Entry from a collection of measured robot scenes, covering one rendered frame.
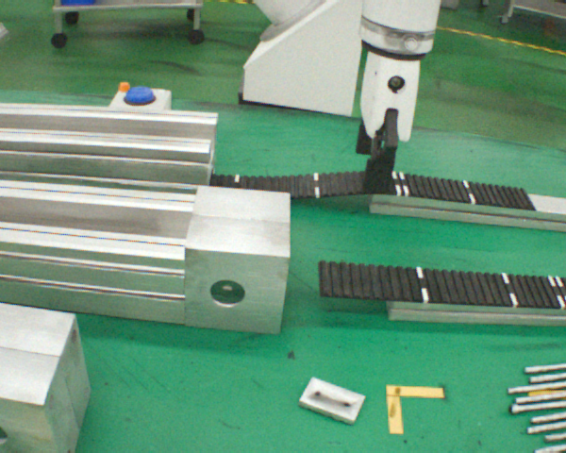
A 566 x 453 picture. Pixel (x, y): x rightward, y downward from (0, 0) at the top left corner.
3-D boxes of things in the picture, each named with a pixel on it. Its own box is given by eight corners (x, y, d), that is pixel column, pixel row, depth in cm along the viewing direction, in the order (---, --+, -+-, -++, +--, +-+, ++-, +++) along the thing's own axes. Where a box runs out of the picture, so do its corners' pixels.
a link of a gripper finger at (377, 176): (403, 152, 65) (391, 203, 69) (398, 139, 68) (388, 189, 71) (374, 149, 65) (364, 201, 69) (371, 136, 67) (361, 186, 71)
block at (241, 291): (281, 254, 67) (290, 179, 62) (279, 334, 57) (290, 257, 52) (199, 246, 67) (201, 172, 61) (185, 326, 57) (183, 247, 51)
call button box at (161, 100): (171, 125, 90) (172, 88, 86) (158, 157, 82) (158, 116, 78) (120, 123, 89) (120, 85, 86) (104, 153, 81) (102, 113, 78)
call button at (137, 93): (156, 98, 85) (156, 85, 84) (150, 109, 82) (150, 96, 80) (129, 96, 85) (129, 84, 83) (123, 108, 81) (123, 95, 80)
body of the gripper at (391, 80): (437, 58, 60) (417, 149, 67) (418, 29, 69) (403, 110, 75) (368, 47, 60) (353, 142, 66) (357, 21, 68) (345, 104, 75)
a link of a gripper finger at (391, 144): (403, 125, 61) (392, 166, 65) (393, 87, 67) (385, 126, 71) (392, 124, 61) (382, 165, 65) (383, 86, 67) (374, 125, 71)
